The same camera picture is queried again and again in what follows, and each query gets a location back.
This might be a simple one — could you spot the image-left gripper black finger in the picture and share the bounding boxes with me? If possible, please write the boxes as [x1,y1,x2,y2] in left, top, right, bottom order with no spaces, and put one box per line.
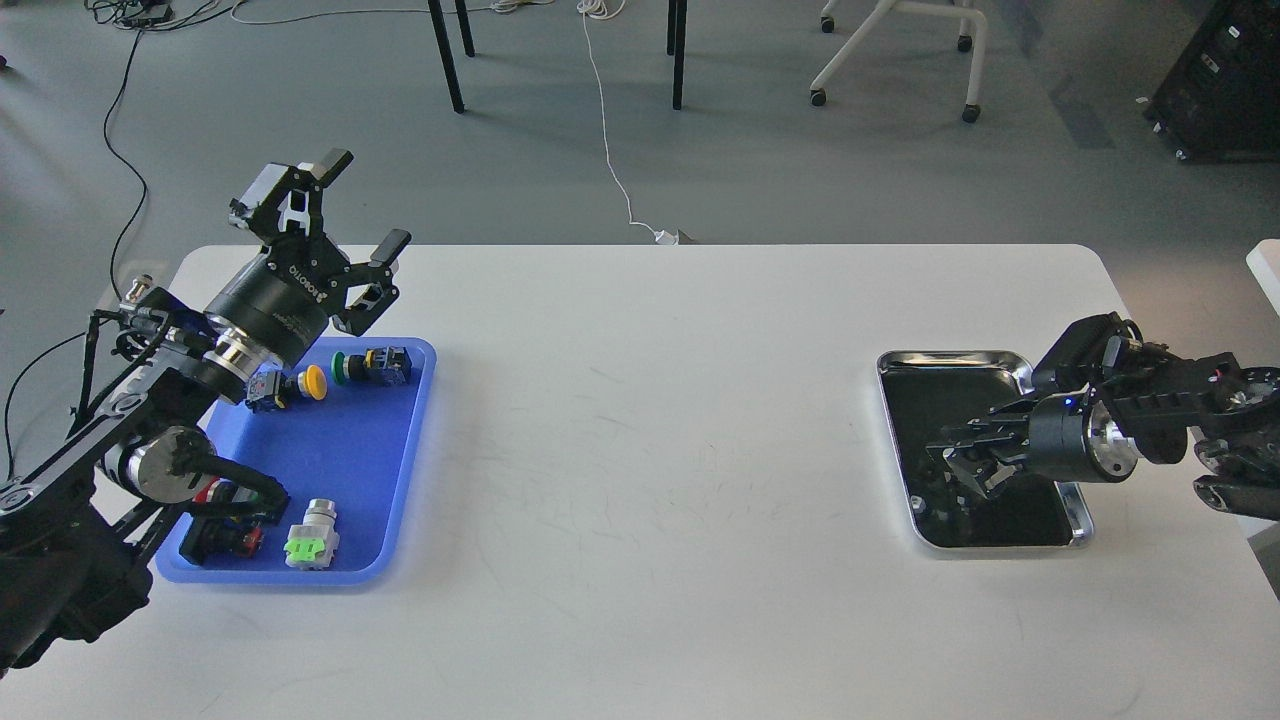
[228,149,355,249]
[342,229,413,296]

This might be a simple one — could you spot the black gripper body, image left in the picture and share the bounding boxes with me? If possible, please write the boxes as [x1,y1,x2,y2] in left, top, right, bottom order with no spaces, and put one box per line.
[205,240,399,366]

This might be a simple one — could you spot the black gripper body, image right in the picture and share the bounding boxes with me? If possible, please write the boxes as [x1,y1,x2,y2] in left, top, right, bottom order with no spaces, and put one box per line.
[1000,392,1140,484]

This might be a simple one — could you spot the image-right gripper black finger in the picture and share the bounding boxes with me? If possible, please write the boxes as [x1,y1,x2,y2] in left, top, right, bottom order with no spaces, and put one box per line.
[925,413,1030,454]
[945,450,1027,500]

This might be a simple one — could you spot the silver metal tray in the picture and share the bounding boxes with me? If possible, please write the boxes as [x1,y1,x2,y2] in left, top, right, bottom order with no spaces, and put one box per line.
[877,350,1094,559]

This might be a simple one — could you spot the blue plastic tray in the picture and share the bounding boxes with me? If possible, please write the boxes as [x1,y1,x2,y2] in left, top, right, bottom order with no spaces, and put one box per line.
[155,336,436,585]

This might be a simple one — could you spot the red mushroom push button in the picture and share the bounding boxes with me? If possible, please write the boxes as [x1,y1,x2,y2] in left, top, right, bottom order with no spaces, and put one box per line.
[192,478,241,506]

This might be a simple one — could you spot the black red push button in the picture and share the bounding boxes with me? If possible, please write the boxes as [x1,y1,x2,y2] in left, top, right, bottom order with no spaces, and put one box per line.
[178,518,264,566]

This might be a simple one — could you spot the black equipment case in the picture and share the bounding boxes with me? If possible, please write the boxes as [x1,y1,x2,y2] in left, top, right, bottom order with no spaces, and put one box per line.
[1144,1,1279,163]

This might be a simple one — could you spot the white wheeled chair base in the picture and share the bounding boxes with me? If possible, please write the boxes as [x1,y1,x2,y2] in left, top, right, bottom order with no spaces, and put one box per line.
[808,0,989,124]

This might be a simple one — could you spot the black table legs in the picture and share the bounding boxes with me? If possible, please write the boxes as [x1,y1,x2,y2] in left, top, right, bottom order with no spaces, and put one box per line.
[426,0,689,114]

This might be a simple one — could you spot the yellow push button switch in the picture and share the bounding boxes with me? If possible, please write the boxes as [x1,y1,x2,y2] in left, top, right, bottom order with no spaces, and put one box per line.
[244,365,328,413]

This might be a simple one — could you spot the green push button switch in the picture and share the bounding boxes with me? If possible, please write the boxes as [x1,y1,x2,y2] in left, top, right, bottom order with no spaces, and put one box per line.
[330,346,412,387]

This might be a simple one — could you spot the black cable on floor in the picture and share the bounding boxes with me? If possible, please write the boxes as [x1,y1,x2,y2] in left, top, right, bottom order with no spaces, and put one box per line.
[0,0,230,480]

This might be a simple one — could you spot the green and silver switch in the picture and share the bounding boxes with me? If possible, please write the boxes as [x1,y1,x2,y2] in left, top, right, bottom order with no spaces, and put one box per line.
[283,498,340,571]

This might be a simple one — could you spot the white cable on floor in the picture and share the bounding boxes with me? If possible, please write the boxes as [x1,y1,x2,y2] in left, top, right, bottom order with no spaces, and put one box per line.
[490,0,681,246]

